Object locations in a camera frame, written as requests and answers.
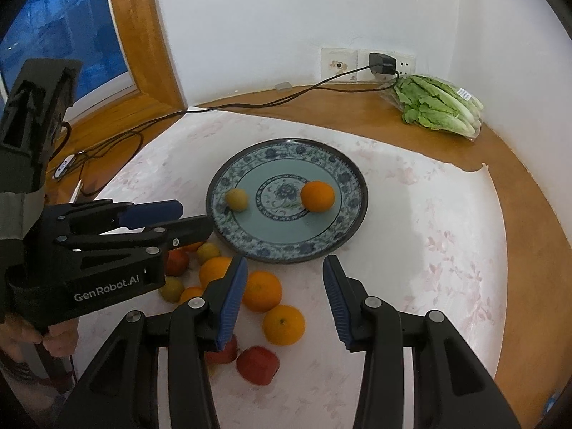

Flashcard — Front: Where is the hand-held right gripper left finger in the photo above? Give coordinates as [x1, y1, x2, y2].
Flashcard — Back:
[54, 256, 249, 429]

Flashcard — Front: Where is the white round-port wall socket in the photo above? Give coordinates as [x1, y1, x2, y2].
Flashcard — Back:
[321, 47, 358, 83]

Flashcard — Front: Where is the red apple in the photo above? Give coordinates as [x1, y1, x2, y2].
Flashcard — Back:
[204, 334, 239, 364]
[236, 345, 281, 385]
[164, 249, 190, 277]

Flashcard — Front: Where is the black cable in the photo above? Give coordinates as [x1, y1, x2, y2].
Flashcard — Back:
[47, 65, 400, 197]

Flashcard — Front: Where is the bagged green lettuce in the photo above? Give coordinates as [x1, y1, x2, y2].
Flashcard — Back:
[380, 74, 485, 140]

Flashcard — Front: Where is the glass window pane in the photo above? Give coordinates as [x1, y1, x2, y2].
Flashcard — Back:
[0, 0, 137, 112]

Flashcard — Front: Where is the white power wall socket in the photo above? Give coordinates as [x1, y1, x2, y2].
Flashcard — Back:
[357, 49, 416, 82]

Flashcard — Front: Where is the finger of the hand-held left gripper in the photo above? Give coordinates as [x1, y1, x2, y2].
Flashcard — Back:
[54, 214, 214, 261]
[42, 199, 183, 237]

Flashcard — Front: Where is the small white device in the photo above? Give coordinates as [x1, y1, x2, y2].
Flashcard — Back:
[54, 154, 77, 179]

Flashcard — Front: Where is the small green-brown round fruit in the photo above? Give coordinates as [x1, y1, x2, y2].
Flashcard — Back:
[225, 188, 249, 212]
[159, 276, 186, 304]
[197, 242, 222, 265]

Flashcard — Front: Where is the blue patterned ceramic plate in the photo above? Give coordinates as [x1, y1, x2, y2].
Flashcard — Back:
[206, 138, 369, 263]

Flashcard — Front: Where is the person's left hand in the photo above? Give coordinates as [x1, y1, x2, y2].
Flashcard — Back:
[0, 313, 80, 358]

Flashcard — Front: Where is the wooden window frame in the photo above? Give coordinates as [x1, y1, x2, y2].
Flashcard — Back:
[67, 0, 188, 126]

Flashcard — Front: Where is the black plug-in charger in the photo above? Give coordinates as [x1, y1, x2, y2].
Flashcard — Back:
[369, 52, 398, 76]

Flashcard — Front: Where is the white floral tablecloth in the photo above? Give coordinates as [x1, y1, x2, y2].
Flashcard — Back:
[67, 109, 508, 429]

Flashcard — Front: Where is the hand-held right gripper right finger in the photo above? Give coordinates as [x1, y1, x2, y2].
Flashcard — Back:
[322, 254, 521, 429]

